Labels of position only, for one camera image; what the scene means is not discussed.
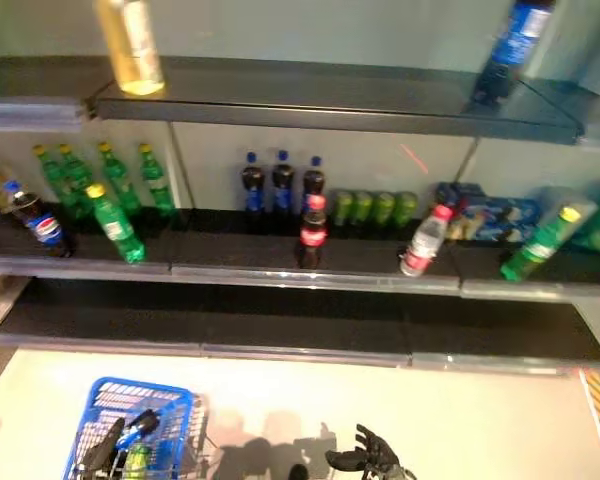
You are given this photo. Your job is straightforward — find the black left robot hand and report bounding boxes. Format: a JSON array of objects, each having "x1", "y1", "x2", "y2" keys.
[{"x1": 77, "y1": 417, "x2": 129, "y2": 480}]

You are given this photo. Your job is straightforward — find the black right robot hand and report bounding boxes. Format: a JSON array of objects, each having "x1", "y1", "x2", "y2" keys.
[{"x1": 324, "y1": 423, "x2": 416, "y2": 480}]

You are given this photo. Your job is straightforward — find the blue plastic shopping basket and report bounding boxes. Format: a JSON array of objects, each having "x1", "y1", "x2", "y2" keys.
[{"x1": 61, "y1": 375, "x2": 205, "y2": 480}]

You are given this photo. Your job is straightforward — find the green soda bottle pale cap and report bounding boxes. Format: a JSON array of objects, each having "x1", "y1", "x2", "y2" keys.
[{"x1": 498, "y1": 205, "x2": 585, "y2": 283}]

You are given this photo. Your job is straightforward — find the low black base shelf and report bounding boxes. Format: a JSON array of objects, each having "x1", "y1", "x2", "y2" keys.
[{"x1": 0, "y1": 277, "x2": 600, "y2": 377}]

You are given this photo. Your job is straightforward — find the clear water bottle red cap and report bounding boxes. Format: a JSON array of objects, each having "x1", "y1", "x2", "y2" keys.
[{"x1": 398, "y1": 203, "x2": 455, "y2": 278}]

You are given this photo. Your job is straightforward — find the green soda bottle yellow cap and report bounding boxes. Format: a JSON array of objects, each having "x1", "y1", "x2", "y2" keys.
[
  {"x1": 31, "y1": 143, "x2": 76, "y2": 216},
  {"x1": 83, "y1": 182, "x2": 148, "y2": 265},
  {"x1": 136, "y1": 142, "x2": 178, "y2": 217},
  {"x1": 57, "y1": 143, "x2": 100, "y2": 222},
  {"x1": 96, "y1": 141, "x2": 144, "y2": 217}
]

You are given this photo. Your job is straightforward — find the Coca-Cola bottle red cap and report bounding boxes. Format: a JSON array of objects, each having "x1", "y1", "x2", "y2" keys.
[{"x1": 293, "y1": 193, "x2": 330, "y2": 270}]

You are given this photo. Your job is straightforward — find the narrow blue Oreo box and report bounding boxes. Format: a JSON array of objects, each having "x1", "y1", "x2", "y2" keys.
[{"x1": 434, "y1": 182, "x2": 464, "y2": 241}]

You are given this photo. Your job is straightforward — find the wide blue Oreo box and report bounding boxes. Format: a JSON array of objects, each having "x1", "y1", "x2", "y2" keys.
[{"x1": 459, "y1": 197, "x2": 541, "y2": 244}]

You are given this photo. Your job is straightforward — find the grey cardboard box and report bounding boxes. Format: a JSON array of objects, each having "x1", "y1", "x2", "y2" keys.
[{"x1": 539, "y1": 185, "x2": 600, "y2": 221}]

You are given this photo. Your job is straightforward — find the dark shelf board plain edge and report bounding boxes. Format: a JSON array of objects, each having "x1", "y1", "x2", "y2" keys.
[{"x1": 93, "y1": 53, "x2": 587, "y2": 147}]

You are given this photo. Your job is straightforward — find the large yellow tea bottle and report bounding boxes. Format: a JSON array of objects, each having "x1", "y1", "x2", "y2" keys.
[{"x1": 92, "y1": 0, "x2": 167, "y2": 97}]

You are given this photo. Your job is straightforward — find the Pepsi bottle blue label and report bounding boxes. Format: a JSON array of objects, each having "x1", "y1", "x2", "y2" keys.
[{"x1": 471, "y1": 0, "x2": 557, "y2": 107}]

